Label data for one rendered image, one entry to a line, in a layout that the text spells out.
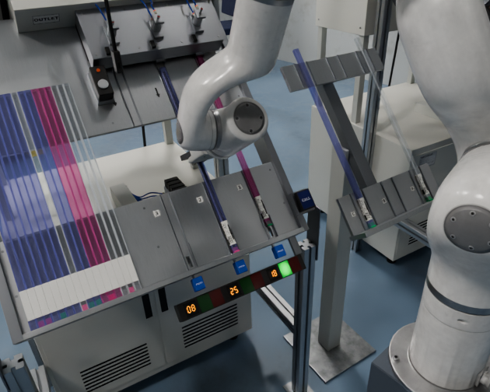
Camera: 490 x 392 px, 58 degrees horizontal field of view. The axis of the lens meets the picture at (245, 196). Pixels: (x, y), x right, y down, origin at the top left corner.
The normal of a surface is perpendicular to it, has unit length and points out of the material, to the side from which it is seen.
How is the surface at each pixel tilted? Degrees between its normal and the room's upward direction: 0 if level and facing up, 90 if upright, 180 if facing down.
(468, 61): 78
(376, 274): 0
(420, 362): 90
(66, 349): 90
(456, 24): 71
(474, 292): 95
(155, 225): 46
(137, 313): 90
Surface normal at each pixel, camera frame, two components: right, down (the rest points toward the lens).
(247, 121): 0.39, -0.14
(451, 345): -0.49, 0.46
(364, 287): -0.04, -0.86
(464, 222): -0.70, 0.26
